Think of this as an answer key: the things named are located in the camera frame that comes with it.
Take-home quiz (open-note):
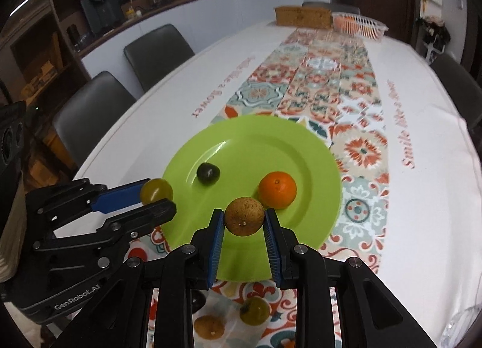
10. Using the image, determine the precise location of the yellow-green plum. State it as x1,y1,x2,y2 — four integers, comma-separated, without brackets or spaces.
140,178,173,205

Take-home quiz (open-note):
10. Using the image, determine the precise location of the brown kiwi fruit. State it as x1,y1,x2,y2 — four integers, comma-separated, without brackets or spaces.
194,315,225,341

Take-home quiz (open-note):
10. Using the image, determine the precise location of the brown round fruit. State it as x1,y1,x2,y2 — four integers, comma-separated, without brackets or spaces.
224,197,265,237

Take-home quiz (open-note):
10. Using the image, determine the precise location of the green plum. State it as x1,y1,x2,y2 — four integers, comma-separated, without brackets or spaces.
239,296,271,326

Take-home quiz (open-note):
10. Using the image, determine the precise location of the dark plum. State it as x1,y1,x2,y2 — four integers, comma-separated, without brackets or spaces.
196,163,221,185

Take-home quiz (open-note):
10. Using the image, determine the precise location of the large orange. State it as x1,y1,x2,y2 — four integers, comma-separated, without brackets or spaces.
257,172,297,209

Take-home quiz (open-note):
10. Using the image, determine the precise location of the grey chair near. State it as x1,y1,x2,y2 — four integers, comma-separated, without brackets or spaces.
53,71,136,166

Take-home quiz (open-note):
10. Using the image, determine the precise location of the grey chair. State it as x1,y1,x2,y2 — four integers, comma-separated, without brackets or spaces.
430,53,482,129
123,24,194,92
53,71,136,166

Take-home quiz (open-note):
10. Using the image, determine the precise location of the white tablecloth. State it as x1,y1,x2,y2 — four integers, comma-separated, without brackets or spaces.
78,21,481,346

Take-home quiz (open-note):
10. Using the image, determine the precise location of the green plate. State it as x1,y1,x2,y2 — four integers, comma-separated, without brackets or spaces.
160,113,343,282

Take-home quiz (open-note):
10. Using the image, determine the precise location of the clear water bottle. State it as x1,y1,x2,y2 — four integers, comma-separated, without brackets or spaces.
439,304,481,348

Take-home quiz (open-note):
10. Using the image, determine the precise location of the grey chair far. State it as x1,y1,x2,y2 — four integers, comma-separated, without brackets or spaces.
123,24,194,92

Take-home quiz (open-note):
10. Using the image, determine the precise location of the black coffee machine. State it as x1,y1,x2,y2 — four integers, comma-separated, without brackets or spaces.
81,0,125,35

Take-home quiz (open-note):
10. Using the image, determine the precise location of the patterned table runner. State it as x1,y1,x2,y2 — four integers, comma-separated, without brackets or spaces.
145,25,391,348

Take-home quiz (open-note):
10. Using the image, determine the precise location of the wicker basket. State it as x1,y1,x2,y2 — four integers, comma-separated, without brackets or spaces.
274,6,333,30

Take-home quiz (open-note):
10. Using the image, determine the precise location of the grey chair right side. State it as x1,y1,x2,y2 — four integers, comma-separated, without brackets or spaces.
430,53,482,129

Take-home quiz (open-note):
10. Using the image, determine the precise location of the white plastic fruit basket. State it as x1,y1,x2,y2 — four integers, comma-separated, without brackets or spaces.
332,12,389,41

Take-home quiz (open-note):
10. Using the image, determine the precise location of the grey chair table end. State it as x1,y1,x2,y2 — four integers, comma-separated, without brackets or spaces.
302,1,361,15

